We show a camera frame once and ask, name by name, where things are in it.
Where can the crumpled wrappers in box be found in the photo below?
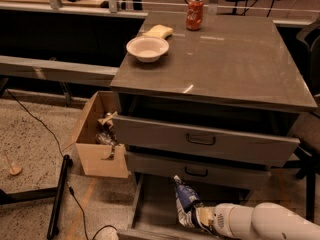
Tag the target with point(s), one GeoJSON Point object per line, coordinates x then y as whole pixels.
{"type": "Point", "coordinates": [106, 132]}

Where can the bottom grey drawer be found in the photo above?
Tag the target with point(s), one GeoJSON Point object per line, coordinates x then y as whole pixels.
{"type": "Point", "coordinates": [154, 213]}

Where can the yellow sponge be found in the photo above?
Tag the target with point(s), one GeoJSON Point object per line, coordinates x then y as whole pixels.
{"type": "Point", "coordinates": [159, 31]}

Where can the black table leg base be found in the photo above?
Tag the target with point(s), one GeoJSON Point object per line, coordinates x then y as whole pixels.
{"type": "Point", "coordinates": [54, 192]}

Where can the middle grey drawer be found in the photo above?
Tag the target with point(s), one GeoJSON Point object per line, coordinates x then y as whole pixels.
{"type": "Point", "coordinates": [196, 171]}

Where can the grey drawer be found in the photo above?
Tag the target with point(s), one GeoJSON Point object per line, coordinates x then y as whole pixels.
{"type": "Point", "coordinates": [154, 213]}
{"type": "Point", "coordinates": [216, 143]}
{"type": "Point", "coordinates": [196, 171]}

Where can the cardboard box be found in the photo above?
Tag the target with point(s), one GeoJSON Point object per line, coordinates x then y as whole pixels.
{"type": "Point", "coordinates": [97, 159]}

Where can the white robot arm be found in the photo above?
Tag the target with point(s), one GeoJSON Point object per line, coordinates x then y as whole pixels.
{"type": "Point", "coordinates": [266, 221]}

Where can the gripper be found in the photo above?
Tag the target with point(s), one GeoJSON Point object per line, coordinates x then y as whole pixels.
{"type": "Point", "coordinates": [221, 218]}

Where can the white bowl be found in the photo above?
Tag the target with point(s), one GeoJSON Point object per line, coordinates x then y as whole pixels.
{"type": "Point", "coordinates": [147, 49]}

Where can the red soda can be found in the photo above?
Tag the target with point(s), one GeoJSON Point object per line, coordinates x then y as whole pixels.
{"type": "Point", "coordinates": [194, 14]}

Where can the black chair base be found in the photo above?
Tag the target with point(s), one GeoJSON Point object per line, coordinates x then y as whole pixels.
{"type": "Point", "coordinates": [308, 163]}

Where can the blue chip bag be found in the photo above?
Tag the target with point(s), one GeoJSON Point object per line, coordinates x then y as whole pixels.
{"type": "Point", "coordinates": [187, 201]}

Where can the grey drawer cabinet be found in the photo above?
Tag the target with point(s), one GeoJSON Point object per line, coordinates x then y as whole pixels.
{"type": "Point", "coordinates": [235, 73]}

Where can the top grey drawer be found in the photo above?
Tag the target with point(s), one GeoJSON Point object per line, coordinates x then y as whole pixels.
{"type": "Point", "coordinates": [216, 143]}

